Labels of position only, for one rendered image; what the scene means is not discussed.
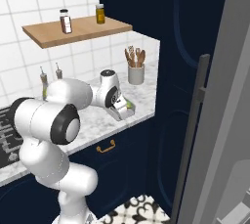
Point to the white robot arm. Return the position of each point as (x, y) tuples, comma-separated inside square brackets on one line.
[(45, 120)]

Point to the black hob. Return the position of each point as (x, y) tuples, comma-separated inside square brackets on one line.
[(8, 136)]

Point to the grey fridge door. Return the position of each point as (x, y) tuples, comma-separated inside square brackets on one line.
[(224, 104)]

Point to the olive oil bottle with spout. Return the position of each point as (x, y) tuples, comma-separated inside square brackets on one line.
[(44, 82)]

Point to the grey fridge door bin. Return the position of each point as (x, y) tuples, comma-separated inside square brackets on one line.
[(236, 213)]

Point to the red-brown spice jar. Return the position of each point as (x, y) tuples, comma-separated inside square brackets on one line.
[(66, 22)]

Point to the grey utensil pot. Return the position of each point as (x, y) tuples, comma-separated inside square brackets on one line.
[(136, 75)]

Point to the yellow-olive jar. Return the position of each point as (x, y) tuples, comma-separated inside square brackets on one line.
[(100, 15)]

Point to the grey bottle with spout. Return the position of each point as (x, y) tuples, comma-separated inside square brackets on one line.
[(59, 73)]

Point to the tall navy cabinet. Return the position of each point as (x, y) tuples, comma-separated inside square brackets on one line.
[(169, 38)]

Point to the small green object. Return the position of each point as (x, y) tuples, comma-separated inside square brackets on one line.
[(130, 104)]

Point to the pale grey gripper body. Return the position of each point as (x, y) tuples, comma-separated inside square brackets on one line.
[(122, 110)]

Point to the navy drawer front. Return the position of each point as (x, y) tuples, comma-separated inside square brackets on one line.
[(130, 140)]

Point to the wooden wall shelf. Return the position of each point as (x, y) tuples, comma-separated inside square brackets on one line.
[(81, 30)]

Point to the navy cupboard door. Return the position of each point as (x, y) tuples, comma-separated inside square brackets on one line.
[(123, 182)]

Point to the wooden spatula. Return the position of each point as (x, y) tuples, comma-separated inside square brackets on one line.
[(128, 57)]

